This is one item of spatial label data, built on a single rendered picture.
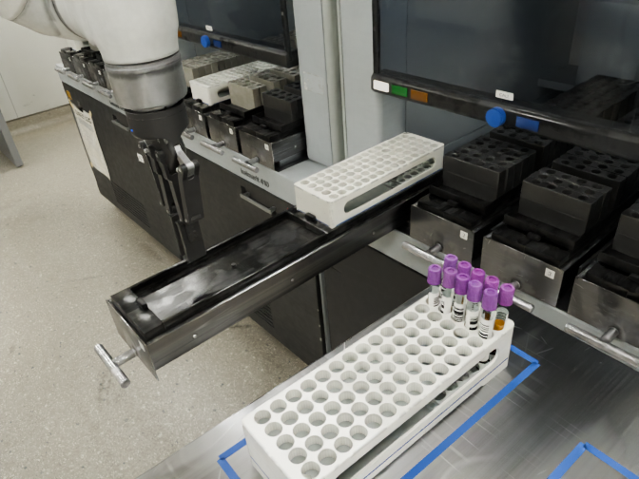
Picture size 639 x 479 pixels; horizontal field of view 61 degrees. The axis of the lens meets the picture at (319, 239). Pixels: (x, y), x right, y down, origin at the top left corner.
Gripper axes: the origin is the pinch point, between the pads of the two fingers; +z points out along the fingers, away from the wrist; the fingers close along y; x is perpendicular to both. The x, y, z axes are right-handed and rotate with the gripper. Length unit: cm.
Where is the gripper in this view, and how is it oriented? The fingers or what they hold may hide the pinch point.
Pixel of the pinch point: (187, 235)
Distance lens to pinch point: 81.6
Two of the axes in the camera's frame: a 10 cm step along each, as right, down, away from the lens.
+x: -7.5, 4.1, -5.2
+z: 0.8, 8.3, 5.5
